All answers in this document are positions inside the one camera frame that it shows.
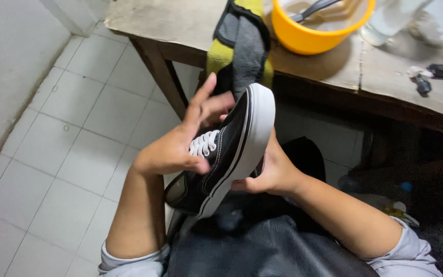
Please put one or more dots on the person's right hand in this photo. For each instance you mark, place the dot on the person's right hand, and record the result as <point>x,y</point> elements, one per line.
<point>277,175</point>

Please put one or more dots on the person's left hand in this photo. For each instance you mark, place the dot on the person's left hand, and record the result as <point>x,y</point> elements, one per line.
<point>167,150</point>

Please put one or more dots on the black sneaker with white sole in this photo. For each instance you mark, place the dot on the black sneaker with white sole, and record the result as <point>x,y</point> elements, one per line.
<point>233,142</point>

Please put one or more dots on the black leather apron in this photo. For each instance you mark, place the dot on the black leather apron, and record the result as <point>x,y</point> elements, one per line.
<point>263,250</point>

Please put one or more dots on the dark bottle with blue cap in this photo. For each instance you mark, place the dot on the dark bottle with blue cap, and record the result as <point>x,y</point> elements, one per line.
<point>360,184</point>

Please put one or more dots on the yellow and white wrapper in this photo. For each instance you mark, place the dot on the yellow and white wrapper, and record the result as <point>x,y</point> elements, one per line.
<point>400,213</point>

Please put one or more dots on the yellow and grey cloth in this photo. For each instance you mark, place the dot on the yellow and grey cloth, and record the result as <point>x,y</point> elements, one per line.
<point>244,46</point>

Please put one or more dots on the worn wooden table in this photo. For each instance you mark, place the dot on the worn wooden table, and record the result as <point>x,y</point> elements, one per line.
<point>167,19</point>

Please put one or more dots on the yellow plastic bowl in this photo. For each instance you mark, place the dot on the yellow plastic bowl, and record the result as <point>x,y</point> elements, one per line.
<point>302,38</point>

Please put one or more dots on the small black clip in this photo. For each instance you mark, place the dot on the small black clip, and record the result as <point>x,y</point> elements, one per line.
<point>423,85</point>

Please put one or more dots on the clear plastic bottle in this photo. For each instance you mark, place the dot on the clear plastic bottle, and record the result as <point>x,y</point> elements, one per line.
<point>383,23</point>

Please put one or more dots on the white crumpled rag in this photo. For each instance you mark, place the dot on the white crumpled rag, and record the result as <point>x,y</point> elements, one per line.
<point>427,30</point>

